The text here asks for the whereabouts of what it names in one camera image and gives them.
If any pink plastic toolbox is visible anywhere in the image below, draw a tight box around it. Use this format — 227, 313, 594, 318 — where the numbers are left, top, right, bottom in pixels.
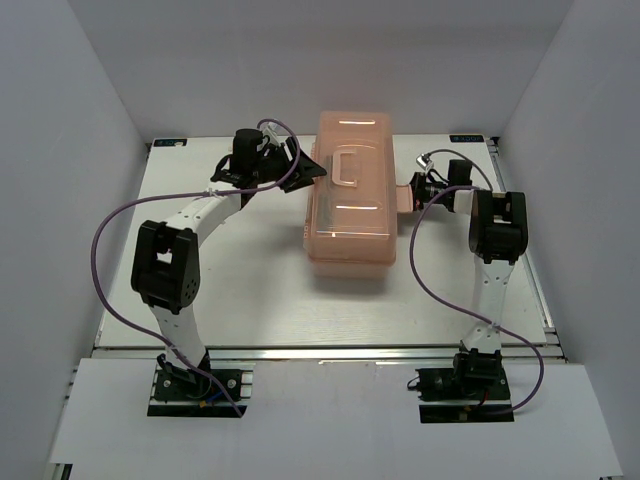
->
304, 111, 412, 279

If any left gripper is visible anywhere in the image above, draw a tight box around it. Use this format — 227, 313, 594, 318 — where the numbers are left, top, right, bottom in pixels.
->
253, 138, 328, 195

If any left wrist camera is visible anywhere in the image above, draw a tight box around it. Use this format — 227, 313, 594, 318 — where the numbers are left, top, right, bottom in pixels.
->
258, 122, 281, 151

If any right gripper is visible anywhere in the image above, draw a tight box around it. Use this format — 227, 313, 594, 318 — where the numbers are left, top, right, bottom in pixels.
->
385, 172, 450, 211

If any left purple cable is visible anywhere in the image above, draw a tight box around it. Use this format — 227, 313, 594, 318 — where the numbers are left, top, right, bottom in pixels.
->
89, 118, 304, 419

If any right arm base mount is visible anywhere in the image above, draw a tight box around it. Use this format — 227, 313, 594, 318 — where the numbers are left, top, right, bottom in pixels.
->
406, 367, 514, 425

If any purple cable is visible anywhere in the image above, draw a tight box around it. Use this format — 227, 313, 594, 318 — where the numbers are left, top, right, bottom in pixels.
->
89, 118, 304, 419
409, 148, 546, 412

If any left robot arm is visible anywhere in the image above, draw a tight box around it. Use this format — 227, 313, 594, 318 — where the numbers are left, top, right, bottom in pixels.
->
131, 125, 327, 399

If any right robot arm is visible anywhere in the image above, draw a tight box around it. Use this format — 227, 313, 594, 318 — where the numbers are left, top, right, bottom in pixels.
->
410, 153, 529, 399

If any right blue label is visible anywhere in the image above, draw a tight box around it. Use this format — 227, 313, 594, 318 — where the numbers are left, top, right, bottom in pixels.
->
449, 134, 484, 143

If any left blue label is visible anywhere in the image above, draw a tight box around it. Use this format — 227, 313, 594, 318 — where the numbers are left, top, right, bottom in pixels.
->
153, 138, 187, 148

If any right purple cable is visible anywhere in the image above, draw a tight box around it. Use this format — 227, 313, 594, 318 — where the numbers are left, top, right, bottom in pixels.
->
409, 148, 546, 412

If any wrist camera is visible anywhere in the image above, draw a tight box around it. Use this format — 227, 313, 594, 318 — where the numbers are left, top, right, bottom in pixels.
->
258, 122, 281, 151
416, 153, 433, 173

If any blue label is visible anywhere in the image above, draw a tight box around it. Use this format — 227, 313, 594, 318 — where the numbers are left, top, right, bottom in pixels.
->
153, 138, 187, 148
449, 134, 484, 143

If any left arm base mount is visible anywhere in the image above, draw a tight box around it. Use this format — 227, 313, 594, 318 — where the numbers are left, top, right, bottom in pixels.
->
147, 368, 253, 419

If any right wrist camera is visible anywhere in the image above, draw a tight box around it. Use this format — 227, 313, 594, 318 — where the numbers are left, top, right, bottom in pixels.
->
416, 153, 433, 173

